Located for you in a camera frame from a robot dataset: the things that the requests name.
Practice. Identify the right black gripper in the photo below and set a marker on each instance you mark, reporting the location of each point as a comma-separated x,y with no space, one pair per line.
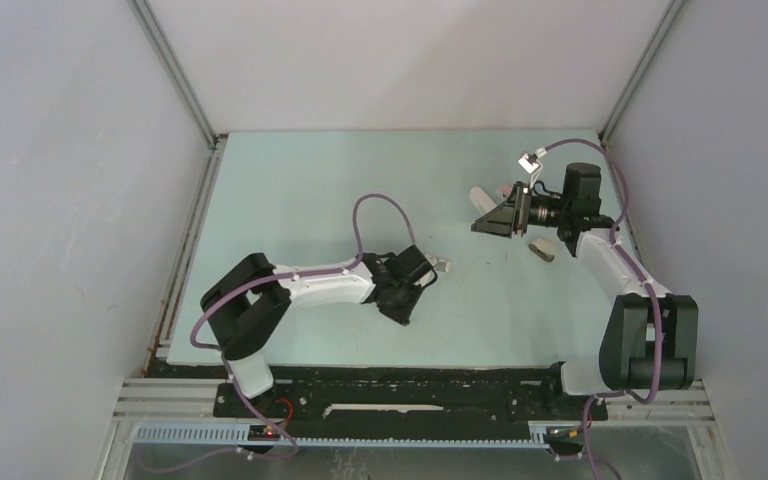
512,214

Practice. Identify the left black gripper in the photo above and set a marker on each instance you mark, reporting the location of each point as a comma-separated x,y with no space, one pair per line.
401,314

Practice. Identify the beige brown mini stapler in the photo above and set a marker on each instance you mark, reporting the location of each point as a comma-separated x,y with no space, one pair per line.
546,250

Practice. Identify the long white stapler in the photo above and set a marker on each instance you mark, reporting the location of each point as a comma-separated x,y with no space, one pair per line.
481,200

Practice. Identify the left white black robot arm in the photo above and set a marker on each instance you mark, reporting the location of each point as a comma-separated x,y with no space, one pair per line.
244,308

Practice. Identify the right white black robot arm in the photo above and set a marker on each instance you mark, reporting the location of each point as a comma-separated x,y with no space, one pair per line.
649,343

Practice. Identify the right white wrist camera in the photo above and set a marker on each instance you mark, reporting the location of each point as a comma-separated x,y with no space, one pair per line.
532,164

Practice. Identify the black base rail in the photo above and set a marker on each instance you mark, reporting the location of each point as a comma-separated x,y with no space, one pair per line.
416,404

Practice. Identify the right aluminium frame post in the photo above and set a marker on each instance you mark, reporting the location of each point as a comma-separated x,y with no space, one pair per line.
664,28

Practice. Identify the aluminium frame post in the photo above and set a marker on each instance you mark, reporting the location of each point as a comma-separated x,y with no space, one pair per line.
664,28
164,51

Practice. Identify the left aluminium frame post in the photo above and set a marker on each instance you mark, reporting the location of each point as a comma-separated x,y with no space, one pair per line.
164,51

